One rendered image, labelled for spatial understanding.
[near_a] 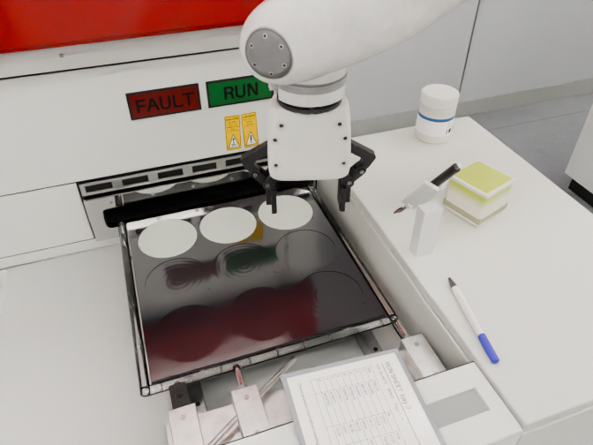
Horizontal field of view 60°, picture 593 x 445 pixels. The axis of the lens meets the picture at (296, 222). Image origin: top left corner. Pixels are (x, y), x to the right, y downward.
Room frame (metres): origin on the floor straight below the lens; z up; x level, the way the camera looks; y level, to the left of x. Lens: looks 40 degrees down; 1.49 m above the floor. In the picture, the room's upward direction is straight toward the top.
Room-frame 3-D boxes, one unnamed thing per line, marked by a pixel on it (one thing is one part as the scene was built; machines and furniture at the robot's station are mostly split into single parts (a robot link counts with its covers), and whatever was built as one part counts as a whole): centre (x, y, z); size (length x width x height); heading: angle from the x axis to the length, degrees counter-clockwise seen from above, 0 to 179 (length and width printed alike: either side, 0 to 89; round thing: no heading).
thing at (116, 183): (0.79, 0.17, 0.96); 0.44 x 0.01 x 0.02; 109
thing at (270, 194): (0.54, 0.04, 1.09); 0.03 x 0.03 x 0.07; 3
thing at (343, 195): (0.55, -0.07, 1.09); 0.03 x 0.03 x 0.07; 3
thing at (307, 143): (0.55, -0.01, 1.18); 0.10 x 0.07 x 0.11; 93
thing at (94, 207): (0.79, 0.17, 0.89); 0.44 x 0.02 x 0.10; 109
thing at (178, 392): (0.36, 0.15, 0.90); 0.04 x 0.02 x 0.03; 19
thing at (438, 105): (0.90, -0.27, 1.01); 0.07 x 0.07 x 0.10
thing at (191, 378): (0.43, 0.03, 0.90); 0.38 x 0.01 x 0.01; 109
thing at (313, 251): (0.60, 0.09, 0.90); 0.34 x 0.34 x 0.01; 19
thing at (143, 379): (0.53, 0.26, 0.90); 0.37 x 0.01 x 0.01; 19
